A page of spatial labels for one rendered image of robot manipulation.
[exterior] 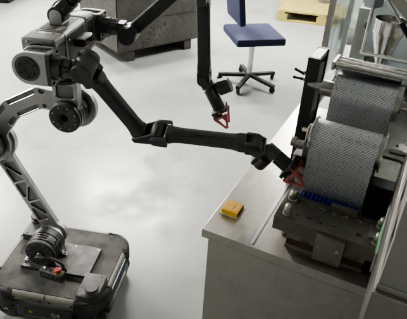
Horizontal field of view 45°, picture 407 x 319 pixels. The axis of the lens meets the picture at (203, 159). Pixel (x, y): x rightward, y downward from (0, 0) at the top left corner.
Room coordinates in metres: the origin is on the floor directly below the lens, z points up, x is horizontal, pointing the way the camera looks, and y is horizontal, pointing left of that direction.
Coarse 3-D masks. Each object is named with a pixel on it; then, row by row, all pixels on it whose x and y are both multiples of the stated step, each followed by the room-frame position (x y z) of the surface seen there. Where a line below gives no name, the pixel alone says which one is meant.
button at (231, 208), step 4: (228, 200) 1.61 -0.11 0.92; (228, 204) 1.58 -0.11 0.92; (232, 204) 1.58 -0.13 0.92; (236, 204) 1.58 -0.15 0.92; (240, 204) 1.58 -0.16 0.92; (224, 208) 1.55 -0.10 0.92; (228, 208) 1.55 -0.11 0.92; (232, 208) 1.56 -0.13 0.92; (236, 208) 1.56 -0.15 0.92; (240, 208) 1.56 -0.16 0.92; (224, 212) 1.55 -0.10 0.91; (228, 212) 1.54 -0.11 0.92; (232, 212) 1.53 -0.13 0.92; (236, 212) 1.53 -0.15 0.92; (240, 212) 1.55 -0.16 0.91; (236, 216) 1.53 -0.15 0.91
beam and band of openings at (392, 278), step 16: (400, 192) 0.99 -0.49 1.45; (400, 208) 0.81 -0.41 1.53; (400, 224) 0.67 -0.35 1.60; (400, 240) 0.67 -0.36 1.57; (384, 256) 0.75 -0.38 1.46; (400, 256) 0.67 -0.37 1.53; (384, 272) 0.67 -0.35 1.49; (400, 272) 0.66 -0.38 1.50; (384, 288) 0.67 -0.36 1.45; (400, 288) 0.66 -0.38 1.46
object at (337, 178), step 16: (320, 160) 1.54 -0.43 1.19; (336, 160) 1.52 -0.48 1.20; (304, 176) 1.56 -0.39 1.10; (320, 176) 1.54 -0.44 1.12; (336, 176) 1.51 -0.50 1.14; (352, 176) 1.49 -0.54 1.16; (368, 176) 1.47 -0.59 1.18; (320, 192) 1.53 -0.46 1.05; (336, 192) 1.51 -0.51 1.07; (352, 192) 1.49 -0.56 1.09
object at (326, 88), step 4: (324, 80) 1.86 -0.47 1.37; (328, 80) 1.87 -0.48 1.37; (324, 84) 1.85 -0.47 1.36; (328, 84) 1.84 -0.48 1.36; (332, 84) 1.84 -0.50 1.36; (320, 88) 1.84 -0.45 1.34; (324, 88) 1.84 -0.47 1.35; (328, 88) 1.83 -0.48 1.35; (320, 92) 1.84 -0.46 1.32; (324, 92) 1.83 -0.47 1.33; (328, 92) 1.83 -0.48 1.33; (328, 96) 1.84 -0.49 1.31
